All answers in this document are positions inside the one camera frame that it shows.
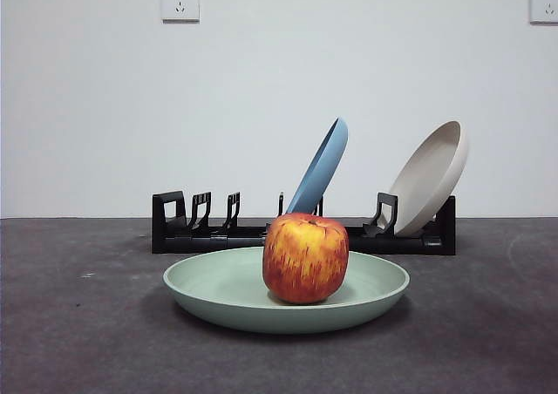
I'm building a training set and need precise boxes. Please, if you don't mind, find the red yellow apple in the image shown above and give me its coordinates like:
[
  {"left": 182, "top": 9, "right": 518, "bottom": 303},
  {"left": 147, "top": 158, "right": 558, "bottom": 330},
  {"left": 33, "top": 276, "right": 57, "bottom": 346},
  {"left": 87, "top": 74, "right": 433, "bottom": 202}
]
[{"left": 262, "top": 212, "right": 350, "bottom": 305}]

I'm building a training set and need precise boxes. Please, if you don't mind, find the pale green plate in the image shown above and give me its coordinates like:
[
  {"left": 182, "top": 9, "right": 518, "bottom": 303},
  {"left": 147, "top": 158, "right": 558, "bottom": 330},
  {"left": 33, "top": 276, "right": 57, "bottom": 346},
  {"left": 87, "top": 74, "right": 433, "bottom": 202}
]
[{"left": 162, "top": 246, "right": 411, "bottom": 335}]

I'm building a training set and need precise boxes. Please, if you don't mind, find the blue plate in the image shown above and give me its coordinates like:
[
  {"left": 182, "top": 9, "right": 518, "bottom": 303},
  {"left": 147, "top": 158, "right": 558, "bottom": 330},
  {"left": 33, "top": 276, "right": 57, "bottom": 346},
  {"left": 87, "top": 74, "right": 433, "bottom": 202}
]
[{"left": 285, "top": 116, "right": 350, "bottom": 216}]

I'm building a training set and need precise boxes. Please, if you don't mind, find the black plate rack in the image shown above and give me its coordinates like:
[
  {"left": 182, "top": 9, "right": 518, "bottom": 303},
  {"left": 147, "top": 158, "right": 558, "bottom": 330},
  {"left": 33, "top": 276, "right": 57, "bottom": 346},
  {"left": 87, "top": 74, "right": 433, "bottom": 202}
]
[{"left": 151, "top": 190, "right": 457, "bottom": 255}]

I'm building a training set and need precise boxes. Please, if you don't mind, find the cream white plate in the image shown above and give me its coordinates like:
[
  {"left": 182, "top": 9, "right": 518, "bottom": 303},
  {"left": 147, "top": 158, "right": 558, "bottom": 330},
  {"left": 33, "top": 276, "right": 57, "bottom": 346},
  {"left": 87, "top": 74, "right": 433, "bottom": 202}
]
[{"left": 387, "top": 119, "right": 471, "bottom": 238}]

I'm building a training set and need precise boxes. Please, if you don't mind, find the white wall socket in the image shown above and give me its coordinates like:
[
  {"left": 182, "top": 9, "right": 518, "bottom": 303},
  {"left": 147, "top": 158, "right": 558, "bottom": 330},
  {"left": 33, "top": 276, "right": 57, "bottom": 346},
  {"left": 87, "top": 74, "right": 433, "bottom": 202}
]
[
  {"left": 529, "top": 0, "right": 558, "bottom": 24},
  {"left": 161, "top": 0, "right": 201, "bottom": 24}
]

